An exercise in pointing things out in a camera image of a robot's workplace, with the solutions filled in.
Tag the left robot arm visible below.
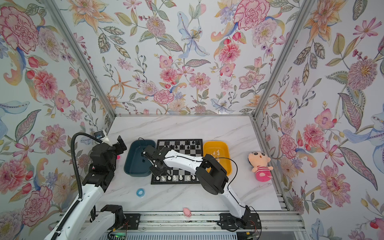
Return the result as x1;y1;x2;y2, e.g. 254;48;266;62
45;133;128;240

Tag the teal plastic tray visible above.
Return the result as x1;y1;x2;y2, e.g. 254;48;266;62
124;139;156;177

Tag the black white chessboard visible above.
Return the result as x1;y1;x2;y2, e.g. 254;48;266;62
151;139;204;185

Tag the pink eraser toy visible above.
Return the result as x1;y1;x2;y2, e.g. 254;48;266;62
183;208;192;218

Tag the yellow plastic tray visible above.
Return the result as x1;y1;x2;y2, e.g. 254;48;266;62
203;141;232;176

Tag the pink plush doll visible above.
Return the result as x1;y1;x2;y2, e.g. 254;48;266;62
248;152;274;183

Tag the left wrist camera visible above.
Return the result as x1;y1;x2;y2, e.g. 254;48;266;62
94;130;108;141

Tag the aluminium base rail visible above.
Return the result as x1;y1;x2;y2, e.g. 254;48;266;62
116;212;305;233

